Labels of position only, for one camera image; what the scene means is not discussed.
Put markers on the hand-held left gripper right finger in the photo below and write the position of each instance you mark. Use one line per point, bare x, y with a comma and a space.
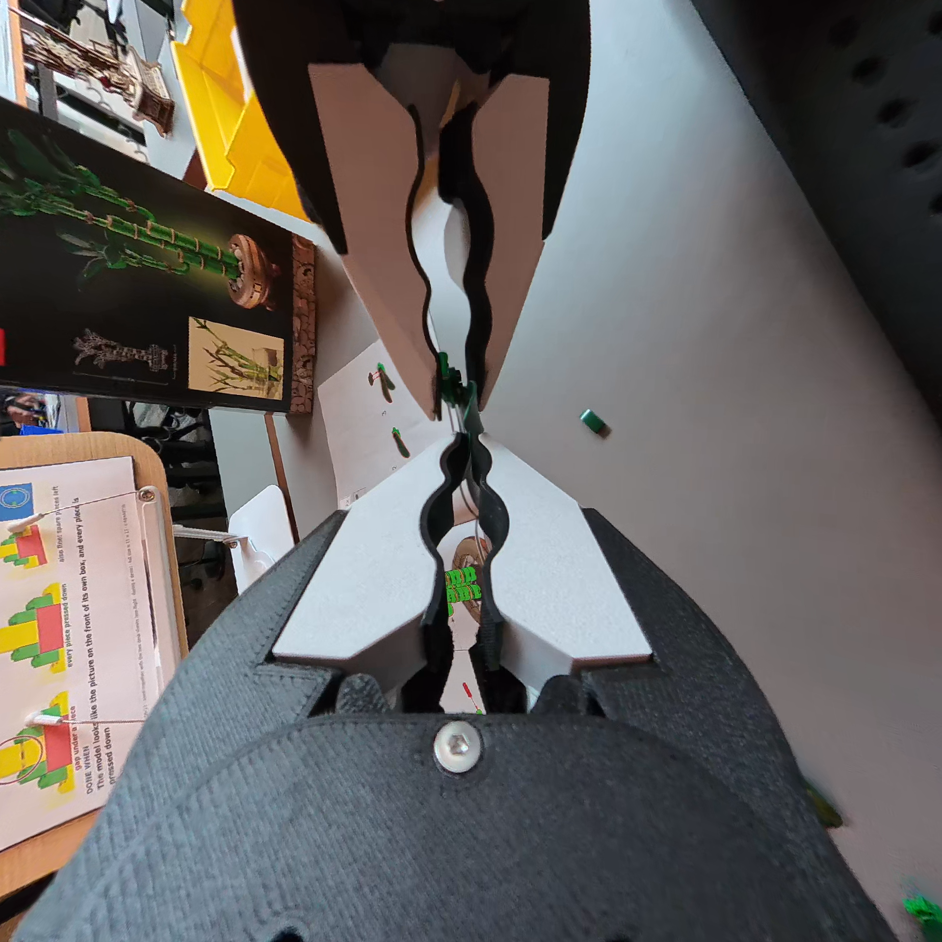
559, 589

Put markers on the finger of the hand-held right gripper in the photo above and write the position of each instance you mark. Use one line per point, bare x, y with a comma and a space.
515, 221
368, 206

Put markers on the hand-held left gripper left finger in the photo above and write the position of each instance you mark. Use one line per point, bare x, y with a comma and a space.
368, 581

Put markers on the white metal bracket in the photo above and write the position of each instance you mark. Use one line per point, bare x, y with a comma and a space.
257, 530

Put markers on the scattered green leaf pieces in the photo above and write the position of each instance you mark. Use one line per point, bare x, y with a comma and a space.
920, 907

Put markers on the brown model building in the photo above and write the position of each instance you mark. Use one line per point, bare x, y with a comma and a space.
147, 96

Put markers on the instruction sheet on clipboard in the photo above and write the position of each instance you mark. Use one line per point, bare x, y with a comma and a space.
158, 471

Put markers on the white instruction booklet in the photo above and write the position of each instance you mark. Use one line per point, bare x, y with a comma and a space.
353, 441

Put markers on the green bamboo stem piece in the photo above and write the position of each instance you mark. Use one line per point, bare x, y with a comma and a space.
445, 379

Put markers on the printed instruction sheet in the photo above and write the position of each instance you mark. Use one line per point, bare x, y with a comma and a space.
96, 589

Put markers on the black perforated panel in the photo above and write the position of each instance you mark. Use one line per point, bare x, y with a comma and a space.
846, 147

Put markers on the black bamboo set box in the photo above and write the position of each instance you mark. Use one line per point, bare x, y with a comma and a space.
147, 294

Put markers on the small dark green brick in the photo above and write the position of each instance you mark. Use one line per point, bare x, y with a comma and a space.
593, 421

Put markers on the yellow plastic bin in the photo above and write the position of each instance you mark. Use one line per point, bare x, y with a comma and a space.
221, 110

